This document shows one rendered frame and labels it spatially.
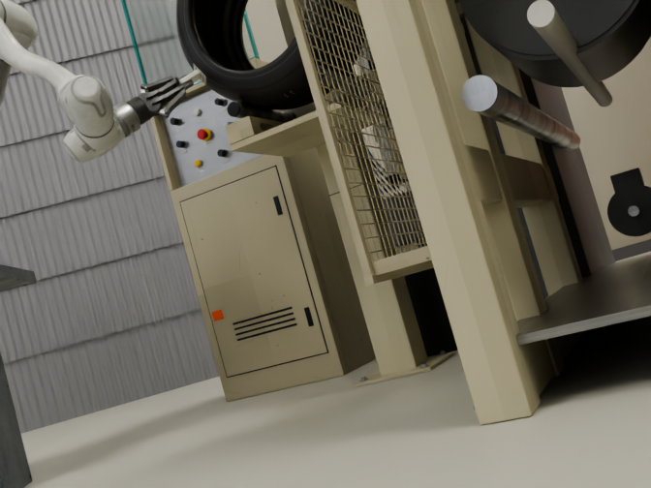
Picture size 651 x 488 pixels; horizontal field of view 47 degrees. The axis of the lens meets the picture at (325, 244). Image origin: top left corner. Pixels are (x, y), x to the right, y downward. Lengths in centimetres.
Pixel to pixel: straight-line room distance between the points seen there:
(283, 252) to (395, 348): 70
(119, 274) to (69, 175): 72
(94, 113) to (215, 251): 119
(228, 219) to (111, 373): 222
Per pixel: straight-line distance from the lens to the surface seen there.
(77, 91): 202
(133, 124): 221
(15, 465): 249
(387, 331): 245
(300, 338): 293
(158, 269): 500
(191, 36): 234
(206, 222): 309
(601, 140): 568
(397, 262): 150
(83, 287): 507
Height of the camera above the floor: 30
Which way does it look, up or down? 4 degrees up
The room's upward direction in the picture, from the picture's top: 16 degrees counter-clockwise
